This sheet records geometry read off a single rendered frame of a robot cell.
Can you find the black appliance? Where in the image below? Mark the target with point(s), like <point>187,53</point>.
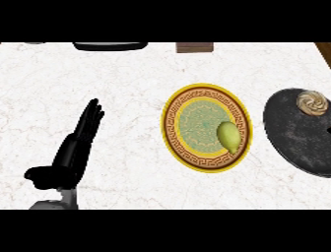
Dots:
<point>110,45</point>

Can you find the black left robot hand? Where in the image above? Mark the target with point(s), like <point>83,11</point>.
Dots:
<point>78,144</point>

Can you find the beige frosted cupcake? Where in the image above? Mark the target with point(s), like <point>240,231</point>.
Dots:
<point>312,103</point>

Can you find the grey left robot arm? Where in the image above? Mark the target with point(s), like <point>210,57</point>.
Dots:
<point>59,201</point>

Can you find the green lemon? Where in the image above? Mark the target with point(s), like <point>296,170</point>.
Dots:
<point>229,136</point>

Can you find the dark frying pan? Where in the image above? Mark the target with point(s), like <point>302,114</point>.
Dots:
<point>303,138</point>

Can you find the brown wooden block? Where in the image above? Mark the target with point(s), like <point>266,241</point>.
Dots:
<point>194,47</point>

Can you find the yellow patterned plate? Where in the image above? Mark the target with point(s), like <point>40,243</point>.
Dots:
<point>200,126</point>

